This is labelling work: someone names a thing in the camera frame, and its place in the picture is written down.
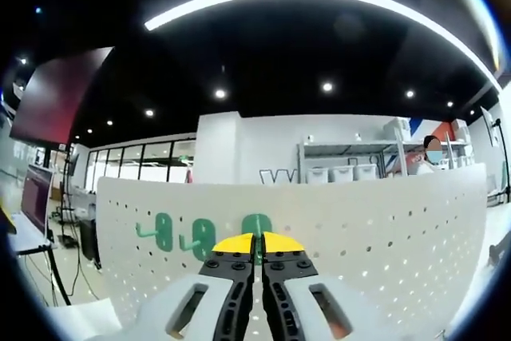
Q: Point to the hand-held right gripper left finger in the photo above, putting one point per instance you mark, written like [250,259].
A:
[179,309]

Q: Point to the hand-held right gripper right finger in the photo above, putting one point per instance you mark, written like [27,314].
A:
[311,309]

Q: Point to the green hook assembly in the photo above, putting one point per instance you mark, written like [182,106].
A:
[203,245]
[255,223]
[164,233]

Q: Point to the white perforated mounting plate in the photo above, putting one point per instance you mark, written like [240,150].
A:
[359,217]

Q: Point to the black computer case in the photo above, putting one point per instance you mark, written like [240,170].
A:
[89,243]

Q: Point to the white storage bin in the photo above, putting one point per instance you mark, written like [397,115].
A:
[366,173]
[317,175]
[341,174]

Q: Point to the grey metal shelf rack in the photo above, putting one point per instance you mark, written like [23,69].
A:
[343,147]

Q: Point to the white side desk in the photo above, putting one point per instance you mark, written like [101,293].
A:
[28,237]

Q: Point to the laptop with purple screen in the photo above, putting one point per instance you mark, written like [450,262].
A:
[36,201]

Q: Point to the round ceiling spotlights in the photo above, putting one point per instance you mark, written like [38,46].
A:
[327,86]

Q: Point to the large dark red screen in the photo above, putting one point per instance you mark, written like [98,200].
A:
[56,93]

